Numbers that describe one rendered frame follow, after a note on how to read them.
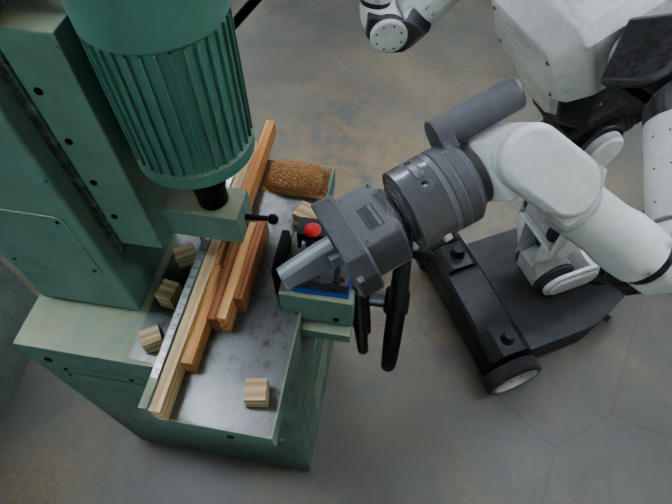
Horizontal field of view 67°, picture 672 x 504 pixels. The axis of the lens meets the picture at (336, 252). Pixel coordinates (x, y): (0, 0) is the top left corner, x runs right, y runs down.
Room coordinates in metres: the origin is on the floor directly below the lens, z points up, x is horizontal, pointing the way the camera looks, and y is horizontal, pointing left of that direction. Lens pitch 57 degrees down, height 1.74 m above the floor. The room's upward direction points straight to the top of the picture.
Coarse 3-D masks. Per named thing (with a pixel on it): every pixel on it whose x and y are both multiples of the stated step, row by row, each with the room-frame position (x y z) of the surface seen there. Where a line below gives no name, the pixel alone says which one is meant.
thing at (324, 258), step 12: (312, 252) 0.27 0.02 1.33; (324, 252) 0.27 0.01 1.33; (336, 252) 0.27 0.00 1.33; (300, 264) 0.26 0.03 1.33; (312, 264) 0.26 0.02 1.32; (324, 264) 0.26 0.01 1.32; (336, 264) 0.26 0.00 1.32; (288, 276) 0.25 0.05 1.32; (300, 276) 0.25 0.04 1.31; (312, 276) 0.26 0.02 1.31; (288, 288) 0.25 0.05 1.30
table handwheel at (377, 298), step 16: (400, 272) 0.47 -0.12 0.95; (400, 288) 0.44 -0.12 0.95; (368, 304) 0.48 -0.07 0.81; (384, 304) 0.48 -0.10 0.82; (400, 304) 0.42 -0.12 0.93; (400, 320) 0.40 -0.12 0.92; (384, 336) 0.47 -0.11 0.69; (400, 336) 0.38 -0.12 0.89; (384, 352) 0.36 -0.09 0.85; (384, 368) 0.35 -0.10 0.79
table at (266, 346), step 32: (288, 224) 0.62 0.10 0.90; (256, 288) 0.47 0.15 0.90; (256, 320) 0.40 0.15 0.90; (288, 320) 0.40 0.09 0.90; (224, 352) 0.34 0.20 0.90; (256, 352) 0.34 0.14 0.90; (288, 352) 0.34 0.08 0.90; (192, 384) 0.28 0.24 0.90; (224, 384) 0.28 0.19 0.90; (288, 384) 0.30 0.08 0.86; (192, 416) 0.23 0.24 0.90; (224, 416) 0.23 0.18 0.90; (256, 416) 0.23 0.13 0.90
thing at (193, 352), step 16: (272, 128) 0.87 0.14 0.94; (272, 144) 0.85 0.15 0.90; (256, 160) 0.77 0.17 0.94; (256, 176) 0.72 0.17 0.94; (256, 192) 0.71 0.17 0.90; (208, 288) 0.45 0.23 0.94; (208, 304) 0.42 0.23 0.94; (192, 336) 0.35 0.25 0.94; (208, 336) 0.37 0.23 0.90; (192, 352) 0.33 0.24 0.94; (192, 368) 0.30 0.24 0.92
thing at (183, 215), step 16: (176, 192) 0.57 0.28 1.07; (192, 192) 0.57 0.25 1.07; (240, 192) 0.57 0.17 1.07; (160, 208) 0.53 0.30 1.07; (176, 208) 0.53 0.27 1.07; (192, 208) 0.53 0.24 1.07; (224, 208) 0.53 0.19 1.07; (240, 208) 0.53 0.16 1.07; (176, 224) 0.52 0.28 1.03; (192, 224) 0.52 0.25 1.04; (208, 224) 0.51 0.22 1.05; (224, 224) 0.51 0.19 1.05; (240, 224) 0.51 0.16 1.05; (224, 240) 0.51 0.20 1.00; (240, 240) 0.51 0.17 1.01
